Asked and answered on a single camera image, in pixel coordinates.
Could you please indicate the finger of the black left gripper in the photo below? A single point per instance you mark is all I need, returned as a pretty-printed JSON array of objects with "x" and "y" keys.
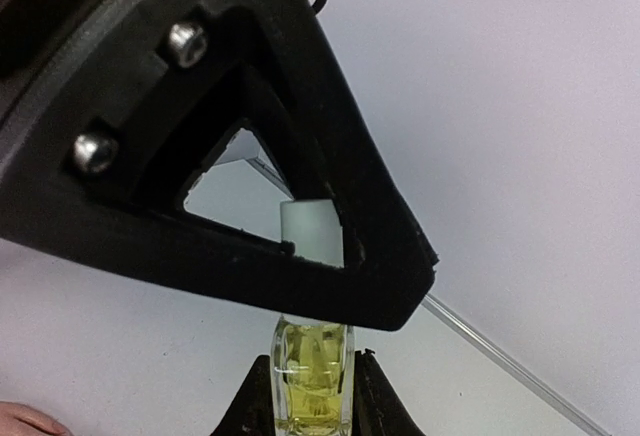
[
  {"x": 272, "y": 71},
  {"x": 379, "y": 302}
]

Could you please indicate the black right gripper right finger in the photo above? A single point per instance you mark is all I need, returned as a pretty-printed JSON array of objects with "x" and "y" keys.
[{"x": 378, "y": 408}]

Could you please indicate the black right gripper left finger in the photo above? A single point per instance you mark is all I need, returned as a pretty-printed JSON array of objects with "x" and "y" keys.
[{"x": 251, "y": 410}]

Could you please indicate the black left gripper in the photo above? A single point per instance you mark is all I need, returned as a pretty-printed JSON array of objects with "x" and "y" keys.
[{"x": 60, "y": 66}]

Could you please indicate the yellow nail polish bottle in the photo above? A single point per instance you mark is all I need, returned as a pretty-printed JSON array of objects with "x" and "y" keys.
[{"x": 312, "y": 377}]

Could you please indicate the bare human hand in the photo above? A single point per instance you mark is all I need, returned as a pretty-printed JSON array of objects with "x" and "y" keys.
[{"x": 23, "y": 420}]

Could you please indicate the aluminium table rear rail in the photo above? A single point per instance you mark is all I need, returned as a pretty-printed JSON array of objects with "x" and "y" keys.
[{"x": 512, "y": 367}]

